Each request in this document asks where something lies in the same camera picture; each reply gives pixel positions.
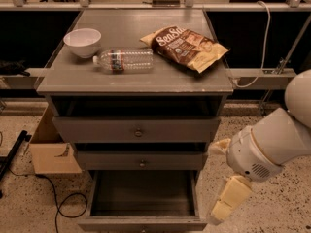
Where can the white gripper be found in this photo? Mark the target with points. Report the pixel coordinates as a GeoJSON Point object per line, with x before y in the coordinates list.
{"type": "Point", "coordinates": [249, 153]}

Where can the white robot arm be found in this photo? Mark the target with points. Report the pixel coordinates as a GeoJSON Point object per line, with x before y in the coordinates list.
{"type": "Point", "coordinates": [285, 134]}

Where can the grey wooden drawer cabinet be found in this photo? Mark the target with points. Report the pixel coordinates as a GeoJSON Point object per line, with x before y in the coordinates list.
{"type": "Point", "coordinates": [77, 88]}

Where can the grey middle drawer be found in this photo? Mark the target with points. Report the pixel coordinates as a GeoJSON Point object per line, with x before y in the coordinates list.
{"type": "Point", "coordinates": [141, 160]}

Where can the grey top drawer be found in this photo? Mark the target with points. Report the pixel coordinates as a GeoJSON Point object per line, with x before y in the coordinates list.
{"type": "Point", "coordinates": [101, 130]}

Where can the brown yellow chip bag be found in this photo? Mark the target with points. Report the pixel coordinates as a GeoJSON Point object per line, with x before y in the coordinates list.
{"type": "Point", "coordinates": [185, 47]}

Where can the clear plastic water bottle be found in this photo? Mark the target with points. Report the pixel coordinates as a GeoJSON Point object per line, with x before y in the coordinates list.
{"type": "Point", "coordinates": [117, 61]}

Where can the cardboard box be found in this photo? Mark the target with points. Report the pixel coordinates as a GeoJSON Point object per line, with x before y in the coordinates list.
{"type": "Point", "coordinates": [50, 154]}

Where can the white ceramic bowl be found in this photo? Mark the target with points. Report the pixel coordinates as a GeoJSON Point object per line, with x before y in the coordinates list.
{"type": "Point", "coordinates": [83, 42]}

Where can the black bar on floor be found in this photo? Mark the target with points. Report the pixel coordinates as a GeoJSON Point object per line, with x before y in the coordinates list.
{"type": "Point", "coordinates": [5, 161]}

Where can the black cloth on rail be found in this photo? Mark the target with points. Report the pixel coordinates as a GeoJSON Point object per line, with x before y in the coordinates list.
{"type": "Point", "coordinates": [13, 68]}

